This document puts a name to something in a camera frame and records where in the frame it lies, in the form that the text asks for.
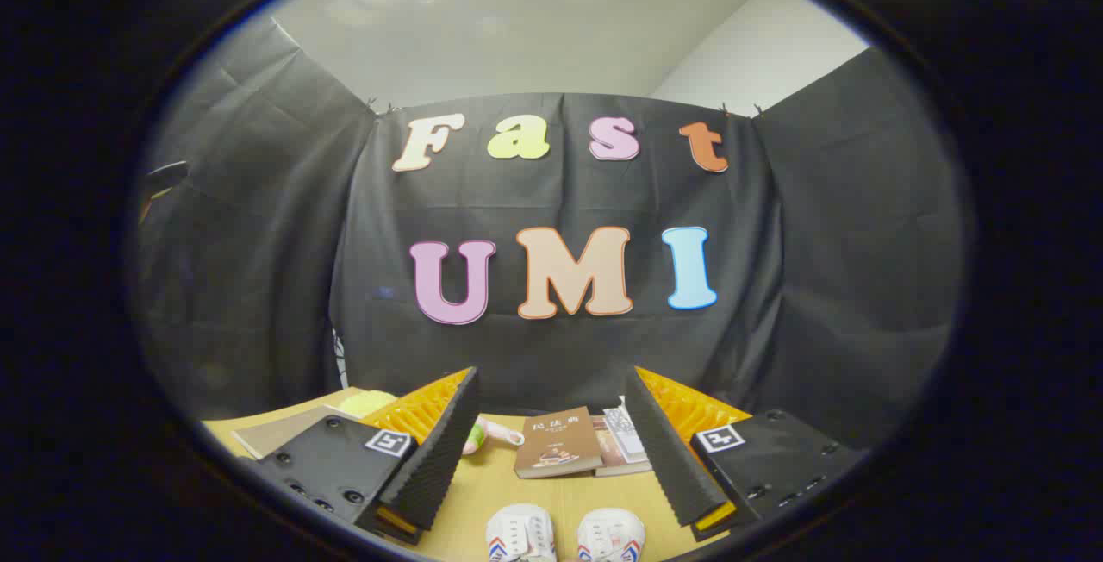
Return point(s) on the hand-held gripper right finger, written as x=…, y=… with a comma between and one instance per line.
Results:
x=672, y=458

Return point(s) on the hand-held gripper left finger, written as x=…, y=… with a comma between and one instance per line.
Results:
x=435, y=458

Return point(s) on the white canvas shoe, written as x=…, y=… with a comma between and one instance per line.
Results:
x=521, y=534
x=610, y=536

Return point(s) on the brown cardboard storage box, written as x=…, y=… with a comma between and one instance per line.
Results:
x=276, y=433

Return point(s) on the white book grey cover picture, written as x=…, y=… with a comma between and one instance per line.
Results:
x=626, y=437

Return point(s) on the thick brown book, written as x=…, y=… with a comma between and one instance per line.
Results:
x=610, y=461

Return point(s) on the green and pink plush toy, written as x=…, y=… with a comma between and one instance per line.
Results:
x=493, y=434

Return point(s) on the yellow plush toy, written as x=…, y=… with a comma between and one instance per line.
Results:
x=366, y=402

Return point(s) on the brown cover book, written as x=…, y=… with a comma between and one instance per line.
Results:
x=556, y=441

